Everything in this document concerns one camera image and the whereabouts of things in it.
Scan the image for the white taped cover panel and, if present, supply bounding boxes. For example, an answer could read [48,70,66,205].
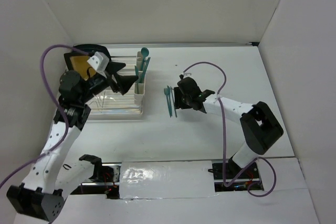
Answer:
[119,161,215,199]

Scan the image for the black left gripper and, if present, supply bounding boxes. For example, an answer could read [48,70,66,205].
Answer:
[79,61,139,103]

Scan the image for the yellow square plate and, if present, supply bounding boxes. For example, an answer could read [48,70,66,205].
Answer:
[64,52,95,80]

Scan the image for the white utensil holder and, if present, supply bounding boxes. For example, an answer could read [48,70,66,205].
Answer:
[134,50,145,105]

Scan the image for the dark teal plate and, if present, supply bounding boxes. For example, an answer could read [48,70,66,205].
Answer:
[74,44,111,59]

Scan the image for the clear plastic dish rack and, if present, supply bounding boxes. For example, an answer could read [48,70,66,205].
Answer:
[87,54,144,120]

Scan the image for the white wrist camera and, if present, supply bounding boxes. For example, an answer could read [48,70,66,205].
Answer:
[179,72,192,79]
[87,52,110,78]

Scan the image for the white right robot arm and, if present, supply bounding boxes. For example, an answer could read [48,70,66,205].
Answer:
[174,77,284,178]

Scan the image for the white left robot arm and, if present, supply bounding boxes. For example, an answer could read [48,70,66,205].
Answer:
[6,61,138,223]

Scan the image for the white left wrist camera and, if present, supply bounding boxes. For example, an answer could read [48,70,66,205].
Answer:
[87,52,110,78]

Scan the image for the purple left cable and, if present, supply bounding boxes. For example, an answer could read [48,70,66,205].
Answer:
[0,44,92,190]

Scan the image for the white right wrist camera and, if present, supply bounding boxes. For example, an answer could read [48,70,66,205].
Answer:
[179,72,192,79]

